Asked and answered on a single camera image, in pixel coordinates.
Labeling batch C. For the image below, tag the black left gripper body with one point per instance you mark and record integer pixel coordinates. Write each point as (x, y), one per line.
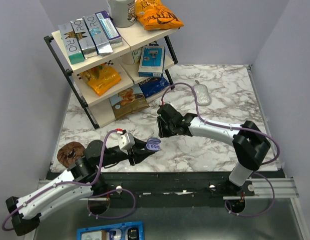
(130, 156)

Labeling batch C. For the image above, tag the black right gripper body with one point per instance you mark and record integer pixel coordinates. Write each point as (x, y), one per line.
(164, 129)

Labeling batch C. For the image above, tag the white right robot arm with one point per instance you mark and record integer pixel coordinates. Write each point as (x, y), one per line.
(250, 144)

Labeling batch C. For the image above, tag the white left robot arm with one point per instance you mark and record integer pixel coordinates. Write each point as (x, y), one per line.
(82, 179)

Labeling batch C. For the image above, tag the dark blue snack bag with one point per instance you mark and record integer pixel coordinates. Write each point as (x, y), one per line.
(153, 85)

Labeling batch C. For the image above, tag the brown cookie bag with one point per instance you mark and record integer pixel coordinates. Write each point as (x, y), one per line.
(128, 101)

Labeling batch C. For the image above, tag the blue razor box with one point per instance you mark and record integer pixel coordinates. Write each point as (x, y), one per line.
(152, 61)

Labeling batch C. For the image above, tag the brown crumpled wrapper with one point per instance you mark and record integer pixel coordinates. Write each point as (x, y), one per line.
(69, 153)

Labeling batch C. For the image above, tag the white cup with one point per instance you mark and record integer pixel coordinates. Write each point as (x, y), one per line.
(132, 57)

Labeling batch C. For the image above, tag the blue plastic tray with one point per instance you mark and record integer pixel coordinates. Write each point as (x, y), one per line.
(120, 231)

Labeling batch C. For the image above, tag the orange snack bag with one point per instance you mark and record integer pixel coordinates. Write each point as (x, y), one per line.
(101, 78)

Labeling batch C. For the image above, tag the purple white box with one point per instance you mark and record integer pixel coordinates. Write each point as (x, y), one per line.
(109, 29)

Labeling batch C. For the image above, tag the blue silver RO box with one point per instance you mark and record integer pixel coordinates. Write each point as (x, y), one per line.
(96, 31)

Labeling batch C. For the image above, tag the orange chips bag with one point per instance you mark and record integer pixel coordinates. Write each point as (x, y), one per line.
(153, 15)

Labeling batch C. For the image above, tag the teal RO box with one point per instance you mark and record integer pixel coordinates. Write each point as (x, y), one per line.
(71, 43)

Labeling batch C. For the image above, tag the grey printed mug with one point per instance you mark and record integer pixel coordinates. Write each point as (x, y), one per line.
(122, 12)

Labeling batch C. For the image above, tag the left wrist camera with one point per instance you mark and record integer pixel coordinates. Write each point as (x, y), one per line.
(126, 141)

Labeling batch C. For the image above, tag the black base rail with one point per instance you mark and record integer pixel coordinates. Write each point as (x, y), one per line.
(170, 189)

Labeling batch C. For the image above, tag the black frame wooden shelf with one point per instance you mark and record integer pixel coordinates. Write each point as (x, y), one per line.
(98, 108)

